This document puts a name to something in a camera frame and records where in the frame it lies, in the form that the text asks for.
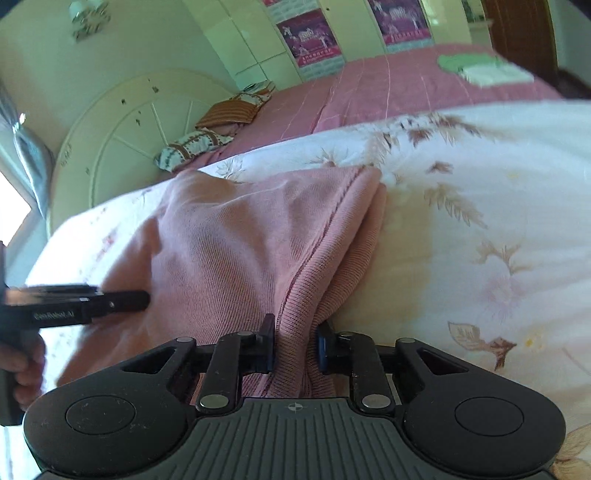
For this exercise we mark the white floral quilt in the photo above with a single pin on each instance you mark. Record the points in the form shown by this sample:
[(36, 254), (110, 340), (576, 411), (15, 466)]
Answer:
[(485, 207)]

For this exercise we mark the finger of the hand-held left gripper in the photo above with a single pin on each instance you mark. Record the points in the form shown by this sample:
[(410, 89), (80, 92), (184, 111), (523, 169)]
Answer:
[(124, 302)]

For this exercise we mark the pink checked bed sheet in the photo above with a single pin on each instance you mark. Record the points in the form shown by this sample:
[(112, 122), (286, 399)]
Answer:
[(369, 92)]

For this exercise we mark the cream round headboard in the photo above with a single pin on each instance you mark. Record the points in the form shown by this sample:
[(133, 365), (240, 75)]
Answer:
[(120, 134)]

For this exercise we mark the purple wall poster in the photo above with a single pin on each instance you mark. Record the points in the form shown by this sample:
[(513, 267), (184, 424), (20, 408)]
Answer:
[(399, 23), (272, 2), (309, 39)]

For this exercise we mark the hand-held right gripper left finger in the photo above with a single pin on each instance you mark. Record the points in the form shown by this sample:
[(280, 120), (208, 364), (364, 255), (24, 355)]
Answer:
[(267, 344)]

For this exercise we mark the folded white cloth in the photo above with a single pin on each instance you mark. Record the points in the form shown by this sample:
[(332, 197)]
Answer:
[(496, 74)]

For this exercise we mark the folded green cloth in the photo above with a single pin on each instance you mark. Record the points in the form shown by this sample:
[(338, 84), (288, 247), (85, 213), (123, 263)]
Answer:
[(461, 61)]

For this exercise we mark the floral cushion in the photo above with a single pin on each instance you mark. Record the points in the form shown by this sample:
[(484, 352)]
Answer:
[(254, 94)]

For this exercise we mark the brown white patterned pillow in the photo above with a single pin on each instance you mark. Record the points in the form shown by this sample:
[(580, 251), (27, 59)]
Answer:
[(194, 145)]

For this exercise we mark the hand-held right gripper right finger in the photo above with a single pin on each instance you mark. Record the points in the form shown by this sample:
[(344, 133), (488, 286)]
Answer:
[(323, 348)]

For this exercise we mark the orange striped pillow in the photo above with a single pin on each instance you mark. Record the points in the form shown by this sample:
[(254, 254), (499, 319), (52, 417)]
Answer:
[(226, 114)]

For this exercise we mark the person's left hand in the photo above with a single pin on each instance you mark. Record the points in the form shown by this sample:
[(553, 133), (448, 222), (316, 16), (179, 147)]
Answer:
[(27, 360)]

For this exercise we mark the brown wooden door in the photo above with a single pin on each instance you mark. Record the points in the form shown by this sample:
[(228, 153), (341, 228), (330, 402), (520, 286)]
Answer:
[(521, 32)]

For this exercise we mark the cream corner shelf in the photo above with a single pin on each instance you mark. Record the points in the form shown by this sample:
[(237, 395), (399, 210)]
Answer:
[(475, 16)]

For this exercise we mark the cream glossy wardrobe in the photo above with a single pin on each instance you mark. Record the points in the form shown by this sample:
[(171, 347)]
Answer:
[(240, 37)]

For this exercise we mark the pink t-shirt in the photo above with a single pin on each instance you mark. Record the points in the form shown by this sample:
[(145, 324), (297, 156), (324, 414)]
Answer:
[(231, 240)]

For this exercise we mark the glass wall lamp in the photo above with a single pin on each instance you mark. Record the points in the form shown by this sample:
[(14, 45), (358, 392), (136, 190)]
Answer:
[(90, 21)]

